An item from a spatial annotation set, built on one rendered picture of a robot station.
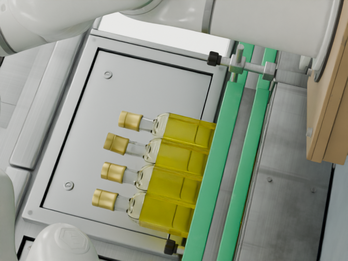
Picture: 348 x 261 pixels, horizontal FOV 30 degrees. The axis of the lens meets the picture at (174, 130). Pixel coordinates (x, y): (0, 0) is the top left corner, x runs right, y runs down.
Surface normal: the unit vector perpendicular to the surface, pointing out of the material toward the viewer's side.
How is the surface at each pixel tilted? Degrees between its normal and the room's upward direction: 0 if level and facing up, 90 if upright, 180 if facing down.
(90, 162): 90
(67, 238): 102
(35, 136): 90
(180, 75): 90
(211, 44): 90
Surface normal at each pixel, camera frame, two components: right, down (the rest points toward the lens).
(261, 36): -0.25, 0.82
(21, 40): 0.14, 0.76
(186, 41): 0.01, -0.43
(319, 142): -0.19, 0.40
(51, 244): 0.01, -0.70
